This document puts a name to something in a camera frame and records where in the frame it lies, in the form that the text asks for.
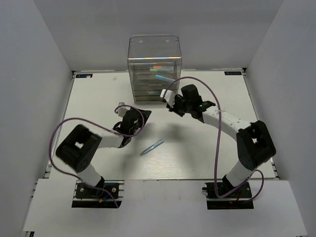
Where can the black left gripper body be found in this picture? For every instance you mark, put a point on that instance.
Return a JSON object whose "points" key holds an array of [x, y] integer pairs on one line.
{"points": [[139, 125]]}

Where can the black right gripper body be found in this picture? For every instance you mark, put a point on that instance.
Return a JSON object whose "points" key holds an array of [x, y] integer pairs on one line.
{"points": [[180, 106]]}

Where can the blue capped correction stick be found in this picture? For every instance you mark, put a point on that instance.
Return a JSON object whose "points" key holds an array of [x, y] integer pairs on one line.
{"points": [[165, 79]]}

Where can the green capped eraser stick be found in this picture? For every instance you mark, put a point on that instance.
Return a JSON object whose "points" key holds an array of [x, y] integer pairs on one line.
{"points": [[161, 71]]}

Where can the green ink pen refill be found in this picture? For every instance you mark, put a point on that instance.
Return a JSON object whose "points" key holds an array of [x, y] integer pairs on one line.
{"points": [[154, 92]]}

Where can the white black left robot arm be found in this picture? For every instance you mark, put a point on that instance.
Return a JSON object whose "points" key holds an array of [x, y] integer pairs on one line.
{"points": [[79, 147]]}

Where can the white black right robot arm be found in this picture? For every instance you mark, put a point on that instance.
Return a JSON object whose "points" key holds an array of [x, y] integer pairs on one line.
{"points": [[254, 143]]}

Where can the clear acrylic drawer organizer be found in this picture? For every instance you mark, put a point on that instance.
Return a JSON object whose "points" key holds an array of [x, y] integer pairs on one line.
{"points": [[154, 62]]}

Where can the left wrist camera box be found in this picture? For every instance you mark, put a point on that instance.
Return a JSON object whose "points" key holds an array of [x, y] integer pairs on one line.
{"points": [[121, 109]]}

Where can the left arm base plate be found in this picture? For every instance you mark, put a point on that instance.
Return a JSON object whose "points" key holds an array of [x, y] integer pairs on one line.
{"points": [[85, 197]]}

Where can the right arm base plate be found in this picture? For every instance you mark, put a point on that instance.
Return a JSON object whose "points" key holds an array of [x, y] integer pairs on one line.
{"points": [[238, 200]]}

